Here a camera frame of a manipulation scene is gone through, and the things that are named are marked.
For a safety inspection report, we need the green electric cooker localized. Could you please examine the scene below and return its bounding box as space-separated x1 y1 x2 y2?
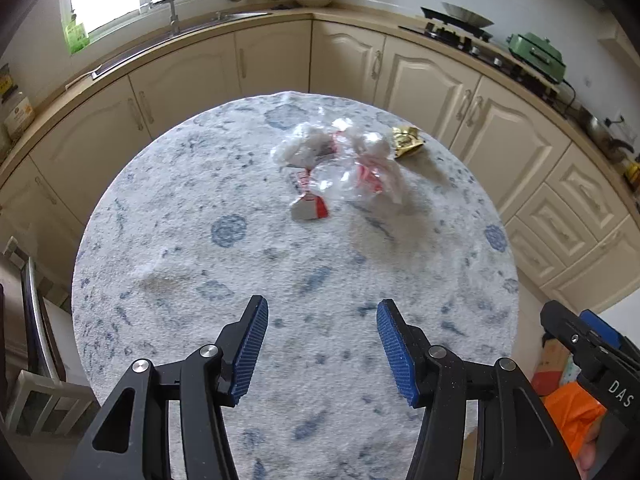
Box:
506 32 566 84

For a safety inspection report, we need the blue patterned white tablecloth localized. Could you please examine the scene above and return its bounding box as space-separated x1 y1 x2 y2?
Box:
72 92 518 479

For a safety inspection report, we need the black gas stove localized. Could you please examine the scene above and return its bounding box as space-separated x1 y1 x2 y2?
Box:
399 6 559 104

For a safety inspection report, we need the jar on counter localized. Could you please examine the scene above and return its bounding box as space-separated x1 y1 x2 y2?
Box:
0 64 35 142

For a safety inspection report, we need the steel wok with handle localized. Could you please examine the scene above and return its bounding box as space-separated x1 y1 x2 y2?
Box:
576 106 634 164

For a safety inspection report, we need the white red plastic bag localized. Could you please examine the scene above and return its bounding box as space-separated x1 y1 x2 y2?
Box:
270 118 405 221

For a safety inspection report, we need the white stool frame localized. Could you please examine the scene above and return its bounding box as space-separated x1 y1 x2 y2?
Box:
4 370 99 440

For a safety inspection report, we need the small gold snack packet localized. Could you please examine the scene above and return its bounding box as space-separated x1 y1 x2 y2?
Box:
392 126 424 159

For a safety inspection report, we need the orange plastic bag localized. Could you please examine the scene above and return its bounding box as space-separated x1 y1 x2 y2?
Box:
544 382 606 458

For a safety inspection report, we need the cream kitchen cabinet run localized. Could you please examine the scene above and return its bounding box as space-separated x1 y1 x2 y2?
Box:
0 6 640 316

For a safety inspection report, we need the steel pan on stove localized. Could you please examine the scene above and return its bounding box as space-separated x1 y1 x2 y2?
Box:
442 2 494 29

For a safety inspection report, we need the sink faucet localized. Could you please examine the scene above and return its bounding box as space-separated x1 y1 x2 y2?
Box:
142 0 182 37

